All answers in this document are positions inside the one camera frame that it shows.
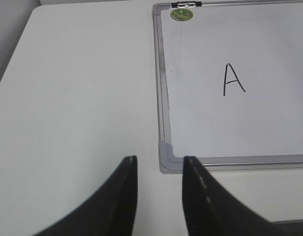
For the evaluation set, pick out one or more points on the metal hanging clip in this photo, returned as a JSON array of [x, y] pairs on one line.
[[186, 4]]

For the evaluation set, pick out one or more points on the green round magnet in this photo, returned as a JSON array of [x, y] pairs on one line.
[[181, 14]]

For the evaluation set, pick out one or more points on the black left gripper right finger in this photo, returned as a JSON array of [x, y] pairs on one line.
[[210, 210]]

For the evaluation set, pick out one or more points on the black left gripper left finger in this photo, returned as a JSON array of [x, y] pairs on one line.
[[110, 211]]

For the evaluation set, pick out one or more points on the white magnetic whiteboard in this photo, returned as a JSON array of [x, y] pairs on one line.
[[230, 85]]

